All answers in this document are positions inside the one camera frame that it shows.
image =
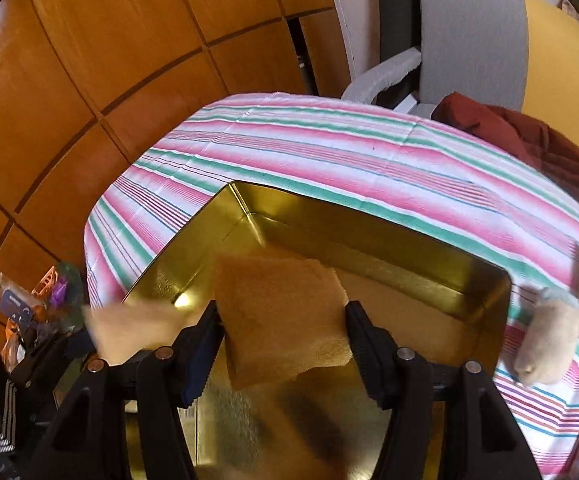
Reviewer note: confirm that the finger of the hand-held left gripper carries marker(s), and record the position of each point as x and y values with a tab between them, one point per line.
44	365

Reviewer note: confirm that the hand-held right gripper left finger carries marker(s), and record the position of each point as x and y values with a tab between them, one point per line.
203	360

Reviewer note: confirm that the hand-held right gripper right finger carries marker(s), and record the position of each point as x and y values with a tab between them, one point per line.
369	360

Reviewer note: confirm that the purple snack packet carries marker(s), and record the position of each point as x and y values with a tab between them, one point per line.
58	293

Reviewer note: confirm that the tan foam packet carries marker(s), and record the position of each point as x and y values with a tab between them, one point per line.
279	320
129	330

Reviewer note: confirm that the gold metal tin box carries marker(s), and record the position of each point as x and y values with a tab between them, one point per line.
294	240

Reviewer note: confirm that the blue grey label packet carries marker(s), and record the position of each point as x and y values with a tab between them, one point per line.
17	305

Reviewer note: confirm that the orange plastic item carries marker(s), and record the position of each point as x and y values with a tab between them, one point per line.
44	282

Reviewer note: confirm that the beige plush toy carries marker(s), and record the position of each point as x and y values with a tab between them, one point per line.
549	335

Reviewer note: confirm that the maroon blanket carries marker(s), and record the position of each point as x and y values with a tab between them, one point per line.
519	135

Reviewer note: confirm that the white wrapped bar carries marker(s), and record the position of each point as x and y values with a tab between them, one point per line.
384	72

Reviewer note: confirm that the wooden panelled wardrobe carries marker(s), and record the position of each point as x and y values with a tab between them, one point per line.
119	35

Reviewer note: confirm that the grey yellow blue padded headboard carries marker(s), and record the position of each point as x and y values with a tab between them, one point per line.
469	35

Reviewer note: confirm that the black post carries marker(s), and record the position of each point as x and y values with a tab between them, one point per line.
394	10

